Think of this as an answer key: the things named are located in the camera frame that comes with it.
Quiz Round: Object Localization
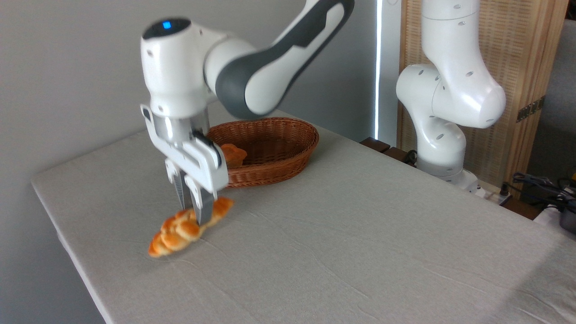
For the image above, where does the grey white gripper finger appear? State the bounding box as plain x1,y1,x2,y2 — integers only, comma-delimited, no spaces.
184,175,217,225
164,158,193,211

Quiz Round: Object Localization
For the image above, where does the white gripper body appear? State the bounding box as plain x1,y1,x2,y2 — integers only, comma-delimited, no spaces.
140,104,229,193

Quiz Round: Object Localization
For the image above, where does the long braided bread loaf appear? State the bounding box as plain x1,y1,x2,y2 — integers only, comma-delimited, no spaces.
148,197,235,258

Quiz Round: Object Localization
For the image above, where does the small round bread roll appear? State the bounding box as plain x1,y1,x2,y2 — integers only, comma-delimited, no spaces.
220,144,248,169

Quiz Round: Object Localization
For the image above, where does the brown oval wicker basket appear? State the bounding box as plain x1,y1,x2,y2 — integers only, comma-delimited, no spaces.
207,117,320,188

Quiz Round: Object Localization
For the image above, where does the beige tablecloth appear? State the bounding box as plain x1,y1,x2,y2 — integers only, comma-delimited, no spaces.
31,106,576,324

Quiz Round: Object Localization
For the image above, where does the white power strip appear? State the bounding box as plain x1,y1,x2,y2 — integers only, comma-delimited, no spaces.
470,179,513,206

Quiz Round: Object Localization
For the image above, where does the dark metal screen hinge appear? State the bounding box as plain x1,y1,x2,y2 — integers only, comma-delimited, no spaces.
517,95,546,123

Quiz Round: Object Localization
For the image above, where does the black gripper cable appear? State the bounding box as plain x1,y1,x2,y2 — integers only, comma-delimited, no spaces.
193,130,223,168

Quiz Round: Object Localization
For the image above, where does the white vertical frame strip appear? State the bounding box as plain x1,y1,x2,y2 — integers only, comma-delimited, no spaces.
374,0,402,145

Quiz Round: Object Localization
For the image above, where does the black cable bundle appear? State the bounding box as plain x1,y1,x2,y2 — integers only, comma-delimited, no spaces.
500,172,576,212

